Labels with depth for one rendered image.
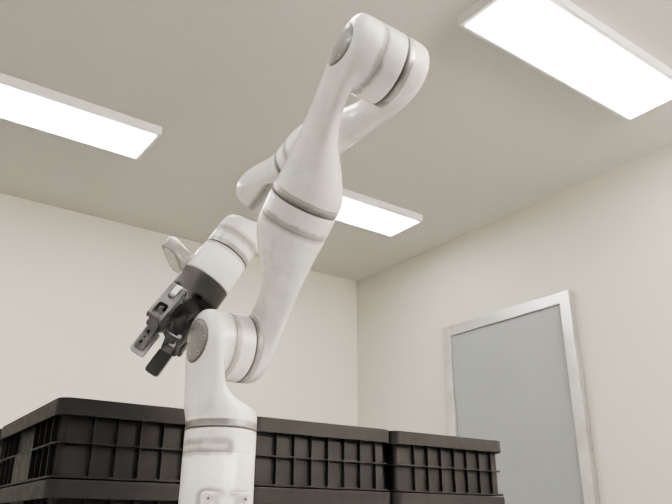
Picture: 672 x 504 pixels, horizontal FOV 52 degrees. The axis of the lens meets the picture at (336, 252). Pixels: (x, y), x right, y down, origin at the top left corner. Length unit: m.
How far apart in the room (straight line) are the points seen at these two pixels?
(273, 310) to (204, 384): 0.13
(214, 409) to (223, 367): 0.05
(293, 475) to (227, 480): 0.33
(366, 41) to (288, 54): 2.48
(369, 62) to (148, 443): 0.64
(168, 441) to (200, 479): 0.23
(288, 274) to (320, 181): 0.13
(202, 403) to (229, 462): 0.08
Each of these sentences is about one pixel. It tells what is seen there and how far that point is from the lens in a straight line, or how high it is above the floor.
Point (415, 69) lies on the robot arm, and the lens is 0.85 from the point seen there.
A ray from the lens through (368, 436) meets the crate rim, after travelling 1.30.
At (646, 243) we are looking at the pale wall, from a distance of 4.26.
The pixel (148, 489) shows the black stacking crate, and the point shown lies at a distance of 1.09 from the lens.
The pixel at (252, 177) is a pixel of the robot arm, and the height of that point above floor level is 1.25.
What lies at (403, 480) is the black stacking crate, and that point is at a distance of 1.36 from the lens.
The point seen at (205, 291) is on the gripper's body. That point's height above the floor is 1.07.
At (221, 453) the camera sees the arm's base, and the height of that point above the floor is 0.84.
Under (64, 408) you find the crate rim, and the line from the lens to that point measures 1.06.
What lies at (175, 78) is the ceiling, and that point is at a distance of 3.53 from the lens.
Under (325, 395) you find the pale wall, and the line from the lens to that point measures 5.63.
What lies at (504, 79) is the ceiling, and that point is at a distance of 3.54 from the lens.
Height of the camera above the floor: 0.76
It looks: 22 degrees up
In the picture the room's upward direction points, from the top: straight up
